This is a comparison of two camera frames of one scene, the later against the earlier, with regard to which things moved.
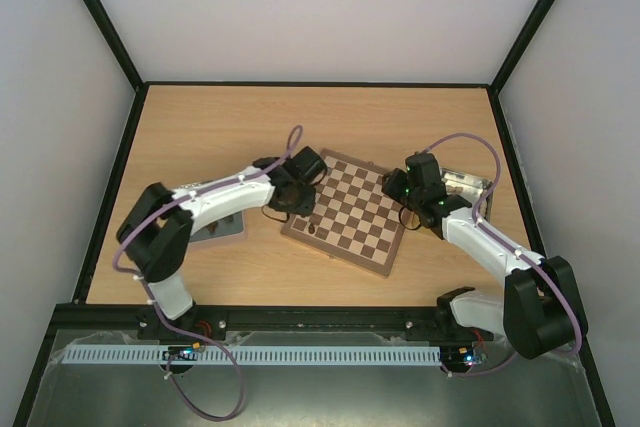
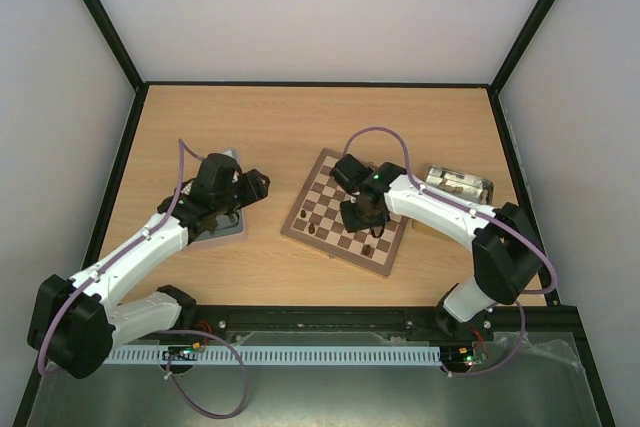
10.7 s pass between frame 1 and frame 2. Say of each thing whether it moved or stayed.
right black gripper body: moved
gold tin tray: stayed
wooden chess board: stayed
